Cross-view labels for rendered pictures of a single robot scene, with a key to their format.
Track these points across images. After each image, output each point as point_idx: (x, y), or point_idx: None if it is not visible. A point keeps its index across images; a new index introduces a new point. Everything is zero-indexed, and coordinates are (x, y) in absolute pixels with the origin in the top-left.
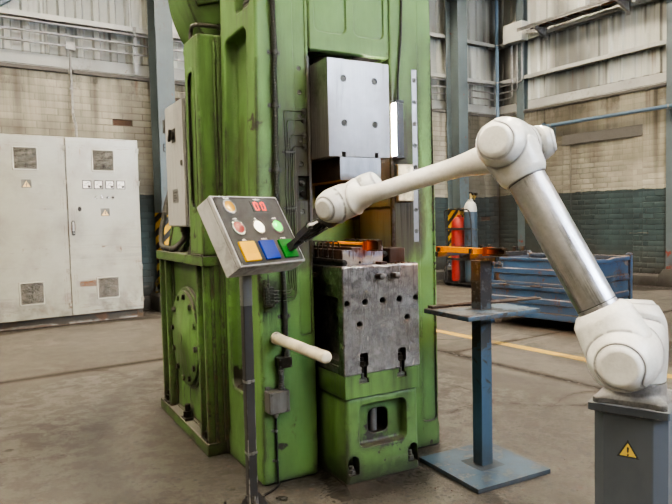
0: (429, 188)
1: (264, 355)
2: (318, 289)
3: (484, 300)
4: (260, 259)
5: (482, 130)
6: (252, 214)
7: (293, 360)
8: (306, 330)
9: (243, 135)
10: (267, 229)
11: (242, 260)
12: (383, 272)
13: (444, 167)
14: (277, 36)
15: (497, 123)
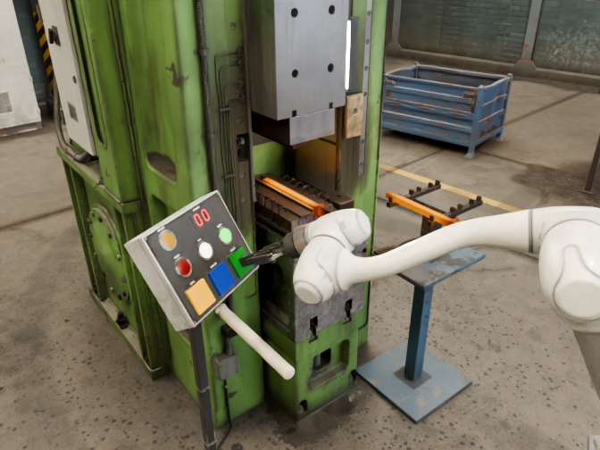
0: (377, 113)
1: (210, 328)
2: (261, 247)
3: None
4: (213, 302)
5: (566, 280)
6: (195, 235)
7: None
8: (250, 292)
9: (156, 67)
10: (214, 247)
11: (194, 316)
12: None
13: (464, 238)
14: None
15: (593, 279)
